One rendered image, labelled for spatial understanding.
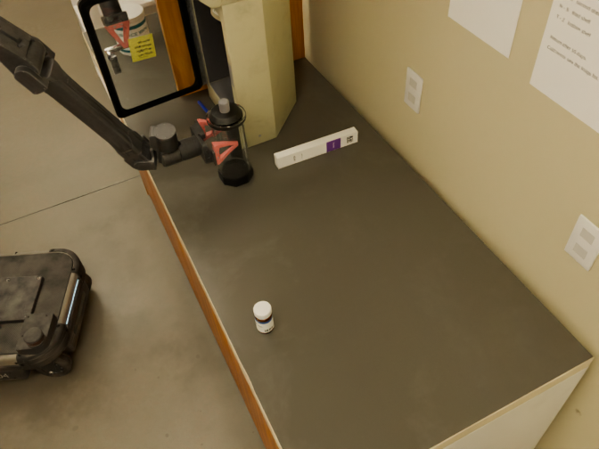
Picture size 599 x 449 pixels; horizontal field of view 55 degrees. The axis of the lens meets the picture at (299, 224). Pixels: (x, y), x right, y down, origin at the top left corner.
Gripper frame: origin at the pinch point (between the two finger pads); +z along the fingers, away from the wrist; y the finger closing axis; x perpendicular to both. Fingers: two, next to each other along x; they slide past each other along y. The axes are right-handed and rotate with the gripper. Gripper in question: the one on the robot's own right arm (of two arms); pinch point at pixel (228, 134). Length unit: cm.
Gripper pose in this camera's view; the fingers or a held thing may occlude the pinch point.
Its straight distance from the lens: 162.7
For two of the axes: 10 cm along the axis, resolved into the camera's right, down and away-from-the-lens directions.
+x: 0.5, 6.8, 7.3
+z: 8.9, -3.6, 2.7
